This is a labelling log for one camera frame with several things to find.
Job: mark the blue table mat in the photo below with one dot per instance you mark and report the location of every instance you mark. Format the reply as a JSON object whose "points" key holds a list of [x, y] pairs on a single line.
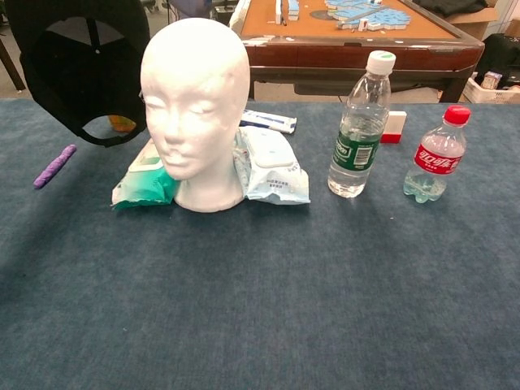
{"points": [[260, 292]]}

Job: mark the black bag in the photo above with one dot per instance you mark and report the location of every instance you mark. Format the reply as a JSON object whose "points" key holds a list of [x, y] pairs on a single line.
{"points": [[501, 53]]}

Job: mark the white blue toothpaste tube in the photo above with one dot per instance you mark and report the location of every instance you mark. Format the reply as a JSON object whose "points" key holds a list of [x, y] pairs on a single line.
{"points": [[272, 121]]}

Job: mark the cardboard box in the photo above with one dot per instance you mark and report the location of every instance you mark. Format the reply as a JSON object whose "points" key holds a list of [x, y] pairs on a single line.
{"points": [[475, 22]]}

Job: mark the green wet wipes pack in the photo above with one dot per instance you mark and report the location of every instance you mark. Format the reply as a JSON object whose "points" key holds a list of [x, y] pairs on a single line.
{"points": [[142, 185]]}

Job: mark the brown mahjong table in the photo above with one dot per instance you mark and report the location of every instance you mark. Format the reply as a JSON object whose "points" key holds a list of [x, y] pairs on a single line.
{"points": [[365, 53]]}

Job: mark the red white small box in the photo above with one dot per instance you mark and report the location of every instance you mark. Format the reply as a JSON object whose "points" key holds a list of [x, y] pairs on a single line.
{"points": [[395, 128]]}

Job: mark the yellow label tea bottle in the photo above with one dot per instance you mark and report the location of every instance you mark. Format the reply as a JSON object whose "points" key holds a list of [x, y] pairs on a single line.
{"points": [[121, 122]]}

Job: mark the black baseball cap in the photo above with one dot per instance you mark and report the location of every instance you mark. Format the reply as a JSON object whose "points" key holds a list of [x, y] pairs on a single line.
{"points": [[40, 81]]}

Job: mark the white foam mannequin head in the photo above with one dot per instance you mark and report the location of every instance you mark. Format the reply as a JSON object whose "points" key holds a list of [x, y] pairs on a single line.
{"points": [[195, 101]]}

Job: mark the green label water bottle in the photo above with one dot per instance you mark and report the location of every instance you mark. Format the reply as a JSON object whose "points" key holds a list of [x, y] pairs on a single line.
{"points": [[357, 134]]}

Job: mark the blue white wet wipes pack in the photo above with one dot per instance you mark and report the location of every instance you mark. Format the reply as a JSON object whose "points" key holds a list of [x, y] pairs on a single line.
{"points": [[276, 170]]}

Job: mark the red label water bottle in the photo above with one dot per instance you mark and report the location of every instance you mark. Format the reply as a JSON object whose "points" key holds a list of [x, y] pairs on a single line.
{"points": [[436, 162]]}

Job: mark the white plastic crate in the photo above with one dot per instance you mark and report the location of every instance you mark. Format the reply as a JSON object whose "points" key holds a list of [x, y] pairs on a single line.
{"points": [[487, 93]]}

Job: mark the purple stick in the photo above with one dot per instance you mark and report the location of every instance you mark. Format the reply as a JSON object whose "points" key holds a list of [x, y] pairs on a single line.
{"points": [[55, 167]]}

